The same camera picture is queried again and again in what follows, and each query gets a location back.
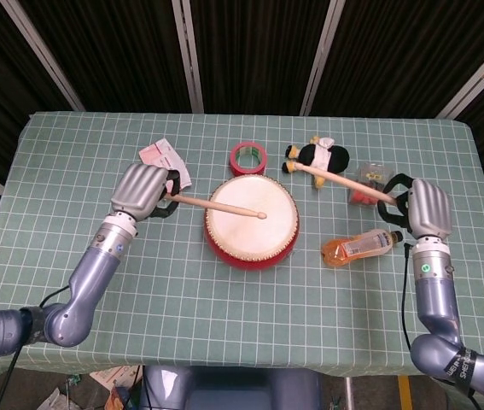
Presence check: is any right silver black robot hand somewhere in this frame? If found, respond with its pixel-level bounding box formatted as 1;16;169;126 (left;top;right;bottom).
376;173;453;240

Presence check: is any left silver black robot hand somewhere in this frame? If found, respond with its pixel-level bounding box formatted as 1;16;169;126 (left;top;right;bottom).
110;163;182;222

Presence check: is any wooden drumstick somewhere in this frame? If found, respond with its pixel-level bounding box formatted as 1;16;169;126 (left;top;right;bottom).
164;194;267;220
291;160;397;205

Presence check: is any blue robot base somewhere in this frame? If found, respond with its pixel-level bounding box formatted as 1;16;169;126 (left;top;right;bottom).
141;365;323;410

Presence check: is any red drum with white skin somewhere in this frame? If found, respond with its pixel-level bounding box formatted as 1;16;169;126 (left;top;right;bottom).
204;173;300;272

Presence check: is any pink white wet wipes pack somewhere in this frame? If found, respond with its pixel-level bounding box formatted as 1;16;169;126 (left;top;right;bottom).
138;138;193;189

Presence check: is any clear box with red parts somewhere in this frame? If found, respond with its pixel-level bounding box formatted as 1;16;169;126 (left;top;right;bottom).
347;161;397;206

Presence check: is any orange drink bottle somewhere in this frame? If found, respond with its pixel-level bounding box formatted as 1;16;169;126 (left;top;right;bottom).
320;229;405;269

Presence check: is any red tape roll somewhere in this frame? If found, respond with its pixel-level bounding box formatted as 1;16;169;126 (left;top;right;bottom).
229;140;268;176

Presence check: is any black white plush penguin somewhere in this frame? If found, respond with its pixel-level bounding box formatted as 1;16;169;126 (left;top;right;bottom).
282;135;351;190

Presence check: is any green checked tablecloth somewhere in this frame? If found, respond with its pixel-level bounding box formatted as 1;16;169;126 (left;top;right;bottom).
0;111;484;382

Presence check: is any printed paper sheet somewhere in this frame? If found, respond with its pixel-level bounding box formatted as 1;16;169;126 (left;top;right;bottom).
90;366;143;392

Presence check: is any grey metal table leg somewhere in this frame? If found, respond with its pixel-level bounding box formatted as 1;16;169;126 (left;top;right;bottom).
343;376;356;410

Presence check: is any orange snack packet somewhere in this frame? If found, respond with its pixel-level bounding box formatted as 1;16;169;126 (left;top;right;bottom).
105;384;134;410

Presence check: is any crumpled white paper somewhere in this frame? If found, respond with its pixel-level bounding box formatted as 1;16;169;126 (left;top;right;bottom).
36;386;74;410

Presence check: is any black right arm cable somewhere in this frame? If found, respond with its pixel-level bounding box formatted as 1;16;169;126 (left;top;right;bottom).
399;241;417;349

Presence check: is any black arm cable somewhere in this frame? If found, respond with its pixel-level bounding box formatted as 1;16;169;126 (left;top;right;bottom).
399;241;417;349
0;284;73;410

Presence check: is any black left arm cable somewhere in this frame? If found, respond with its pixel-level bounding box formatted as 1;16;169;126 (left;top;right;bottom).
0;284;73;410

